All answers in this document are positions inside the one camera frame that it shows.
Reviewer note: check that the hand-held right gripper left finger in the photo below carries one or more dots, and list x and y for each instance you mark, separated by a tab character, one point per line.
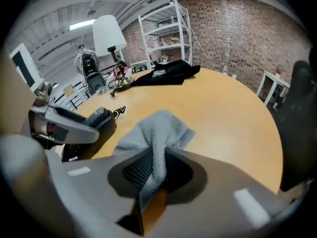
86	195

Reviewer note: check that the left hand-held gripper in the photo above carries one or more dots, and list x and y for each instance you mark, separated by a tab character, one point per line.
26	66

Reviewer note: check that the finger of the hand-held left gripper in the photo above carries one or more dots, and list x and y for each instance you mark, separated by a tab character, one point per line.
81	134

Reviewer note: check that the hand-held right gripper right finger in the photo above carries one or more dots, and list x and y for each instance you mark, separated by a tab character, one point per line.
223	207

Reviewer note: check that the grey cloth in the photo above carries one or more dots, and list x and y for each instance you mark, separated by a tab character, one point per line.
161	130

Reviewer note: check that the pink cloth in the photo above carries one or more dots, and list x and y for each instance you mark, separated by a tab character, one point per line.
127	71

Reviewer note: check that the white desk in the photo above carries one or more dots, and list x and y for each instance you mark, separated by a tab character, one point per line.
74	100

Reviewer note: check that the brown cardboard box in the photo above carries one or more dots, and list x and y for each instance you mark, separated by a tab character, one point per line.
68	90

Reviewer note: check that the black backpack rig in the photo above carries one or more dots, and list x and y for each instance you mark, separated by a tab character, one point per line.
95	82

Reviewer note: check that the white telephone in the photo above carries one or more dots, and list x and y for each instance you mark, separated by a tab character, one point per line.
111	78

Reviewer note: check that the white shade table lamp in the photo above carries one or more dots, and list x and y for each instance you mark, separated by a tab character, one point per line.
107	33

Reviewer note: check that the black fabric bag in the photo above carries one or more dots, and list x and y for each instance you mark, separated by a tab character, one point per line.
173	76

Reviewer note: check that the white metal shelf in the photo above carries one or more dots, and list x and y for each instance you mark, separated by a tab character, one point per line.
161	28

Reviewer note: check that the white side table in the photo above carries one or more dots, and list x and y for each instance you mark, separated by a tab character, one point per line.
272	79

